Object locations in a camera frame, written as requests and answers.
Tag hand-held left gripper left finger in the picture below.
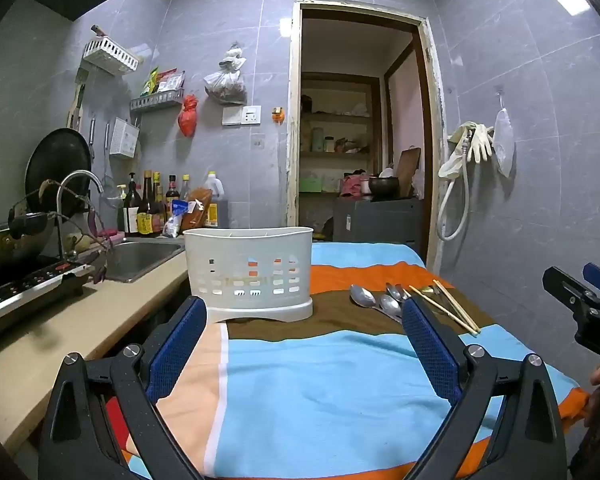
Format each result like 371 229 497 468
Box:
37 296 207 480

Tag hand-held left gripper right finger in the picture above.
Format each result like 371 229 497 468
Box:
401 296 567 480

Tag wooden chopstick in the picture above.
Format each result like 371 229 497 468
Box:
433 279 482 332
408 285 480 336
411 290 475 336

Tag large steel spoon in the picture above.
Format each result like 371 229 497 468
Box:
350 284 403 321

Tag white plastic utensil basket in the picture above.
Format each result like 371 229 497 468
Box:
182 226 315 323

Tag steel sink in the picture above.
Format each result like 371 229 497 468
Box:
102 239 187 283

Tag striped blanket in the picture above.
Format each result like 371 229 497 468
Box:
105 242 588 480

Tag blue and white bag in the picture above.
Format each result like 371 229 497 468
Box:
161 200 202 239

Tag purple leafy stalks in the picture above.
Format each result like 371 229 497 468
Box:
86 205 116 286

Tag grey cabinet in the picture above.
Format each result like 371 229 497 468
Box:
332 196 424 257

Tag brown snack bag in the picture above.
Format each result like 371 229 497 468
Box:
187 187 217 231

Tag row of sauce bottles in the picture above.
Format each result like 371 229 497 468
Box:
116 170 193 239

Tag white mesh bag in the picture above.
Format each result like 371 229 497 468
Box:
493 107 516 179

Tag yellow-capped oil jug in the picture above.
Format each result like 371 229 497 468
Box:
202 171 229 229

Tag black induction cooker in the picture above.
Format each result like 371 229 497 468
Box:
0 257 97 349

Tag cream rubber glove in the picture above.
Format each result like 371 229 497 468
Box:
438 122 473 180
467 122 495 164

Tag dark metal bowl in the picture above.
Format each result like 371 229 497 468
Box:
369 176 400 200

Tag wooden cutting board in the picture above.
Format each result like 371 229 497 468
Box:
397 147 422 199

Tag pink cloth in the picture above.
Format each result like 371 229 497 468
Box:
341 174 371 197

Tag curved steel faucet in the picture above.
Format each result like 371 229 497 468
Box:
55 170 105 262

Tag metal wok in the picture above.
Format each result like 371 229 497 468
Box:
0 212 56 267

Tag wooden shelf unit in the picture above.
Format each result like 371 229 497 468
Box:
300 72 384 196

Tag white hanging utensil holder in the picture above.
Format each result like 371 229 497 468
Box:
109 117 141 159

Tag black round pan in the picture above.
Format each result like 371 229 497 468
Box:
25 128 92 217

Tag red plastic bag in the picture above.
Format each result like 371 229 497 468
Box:
177 94 200 137

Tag hanging wooden spatula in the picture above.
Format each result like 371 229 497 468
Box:
67 67 89 132

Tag clear hanging plastic bag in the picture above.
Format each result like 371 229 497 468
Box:
203 42 247 106

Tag bunch of seasoning packets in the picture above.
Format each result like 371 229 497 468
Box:
140 66 186 97

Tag white hose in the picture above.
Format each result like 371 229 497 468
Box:
437 132 474 241

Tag hanging wire strainer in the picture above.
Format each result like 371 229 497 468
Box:
102 122 126 207

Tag white wall switch panel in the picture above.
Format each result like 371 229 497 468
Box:
222 106 262 126

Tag worn door frame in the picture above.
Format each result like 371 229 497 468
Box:
286 0 449 272

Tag grey wall shelf rack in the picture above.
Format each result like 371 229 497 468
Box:
130 87 186 113

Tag white slatted wall basket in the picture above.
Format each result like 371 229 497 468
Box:
82 37 140 74

